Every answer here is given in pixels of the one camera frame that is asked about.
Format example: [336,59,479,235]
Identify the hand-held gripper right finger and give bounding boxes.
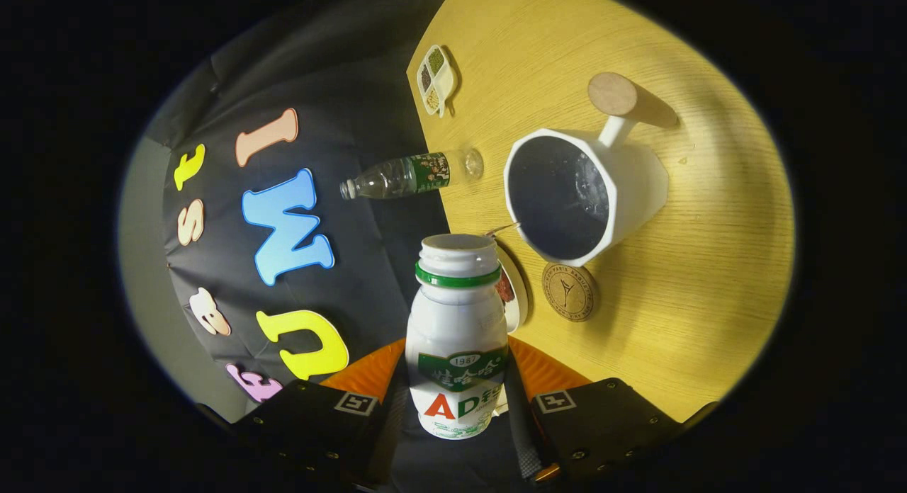
[505,336,687,488]

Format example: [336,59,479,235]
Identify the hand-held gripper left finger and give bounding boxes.
[234,337,412,488]

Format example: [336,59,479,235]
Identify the white juice bottle green label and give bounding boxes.
[405,233,511,441]

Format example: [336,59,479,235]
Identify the round cork coaster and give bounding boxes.
[541,263,597,323]

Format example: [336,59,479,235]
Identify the white cup wooden handle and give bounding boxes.
[503,72,681,268]

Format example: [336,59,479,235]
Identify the clear plastic water bottle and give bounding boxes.
[339,147,485,201]

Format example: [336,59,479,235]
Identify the white round plate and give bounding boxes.
[495,246,530,416]

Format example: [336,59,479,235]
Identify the wooden table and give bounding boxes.
[406,0,796,423]

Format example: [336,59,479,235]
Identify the white divided condiment dish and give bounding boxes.
[416,45,458,118]

